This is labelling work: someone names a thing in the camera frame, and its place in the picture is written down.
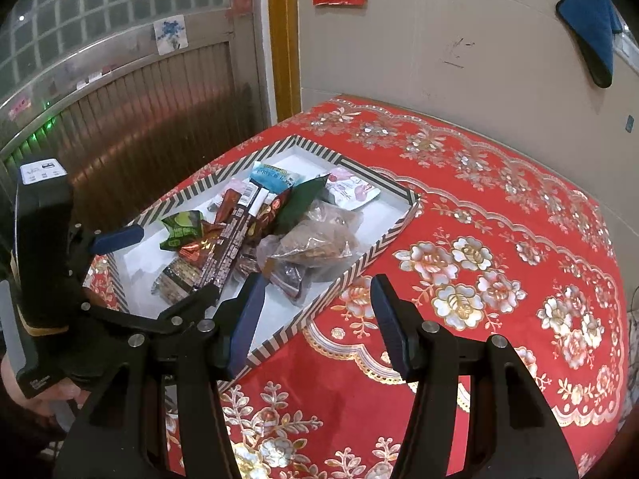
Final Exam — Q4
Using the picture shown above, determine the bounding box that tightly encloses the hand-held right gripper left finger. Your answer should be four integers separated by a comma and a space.
52, 272, 268, 479

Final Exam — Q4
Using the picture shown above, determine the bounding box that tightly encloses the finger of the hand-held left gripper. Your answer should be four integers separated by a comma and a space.
70, 222, 145, 260
80, 279, 223, 336

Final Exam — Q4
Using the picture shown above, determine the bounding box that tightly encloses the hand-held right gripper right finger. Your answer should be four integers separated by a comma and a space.
370, 273, 580, 479

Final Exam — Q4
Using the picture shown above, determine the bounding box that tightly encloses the brown striped snack packet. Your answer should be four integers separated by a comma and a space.
152, 259, 200, 303

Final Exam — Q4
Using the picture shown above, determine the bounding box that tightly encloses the clear bag of dark snacks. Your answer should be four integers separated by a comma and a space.
254, 237, 320, 307

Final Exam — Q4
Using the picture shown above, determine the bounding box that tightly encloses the green black snack packet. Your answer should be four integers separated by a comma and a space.
160, 210, 205, 250

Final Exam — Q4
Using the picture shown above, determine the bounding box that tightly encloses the long dark snack bar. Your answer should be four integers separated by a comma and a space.
192, 182, 273, 293

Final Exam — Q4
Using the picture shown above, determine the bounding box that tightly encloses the red orange foil packet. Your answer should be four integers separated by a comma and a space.
177, 230, 223, 265

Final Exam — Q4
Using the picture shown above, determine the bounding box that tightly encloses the striped cardboard box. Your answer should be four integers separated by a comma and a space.
82, 135, 423, 382

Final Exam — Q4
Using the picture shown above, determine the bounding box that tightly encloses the red brown floral snack packet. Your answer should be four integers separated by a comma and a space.
257, 190, 291, 233

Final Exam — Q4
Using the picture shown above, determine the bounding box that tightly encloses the dark red snack packet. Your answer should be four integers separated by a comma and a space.
214, 188, 243, 223

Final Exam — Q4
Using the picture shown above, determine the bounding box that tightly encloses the dark green snack packet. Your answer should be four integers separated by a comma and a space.
272, 172, 333, 235

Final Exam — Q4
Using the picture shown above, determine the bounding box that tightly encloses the large white pink snack packet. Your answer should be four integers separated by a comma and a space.
324, 167, 381, 210

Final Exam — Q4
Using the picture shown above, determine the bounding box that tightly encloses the white blue snack packet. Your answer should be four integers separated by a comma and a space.
248, 160, 303, 193

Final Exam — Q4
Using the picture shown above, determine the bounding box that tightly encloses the person's left hand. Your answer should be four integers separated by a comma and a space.
0, 354, 81, 412

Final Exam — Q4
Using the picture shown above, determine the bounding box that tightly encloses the metal door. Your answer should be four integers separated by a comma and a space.
0, 0, 273, 210

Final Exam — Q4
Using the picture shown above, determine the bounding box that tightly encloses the red floral tablecloth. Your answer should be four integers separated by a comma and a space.
85, 94, 631, 479

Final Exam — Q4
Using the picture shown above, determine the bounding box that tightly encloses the blue flower sticker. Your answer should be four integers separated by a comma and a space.
152, 15, 188, 55

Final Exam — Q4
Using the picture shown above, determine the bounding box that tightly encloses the blue hanging cloth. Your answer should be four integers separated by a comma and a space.
556, 0, 625, 89

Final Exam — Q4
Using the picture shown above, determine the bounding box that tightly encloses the yellow door frame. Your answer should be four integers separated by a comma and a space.
267, 0, 303, 123

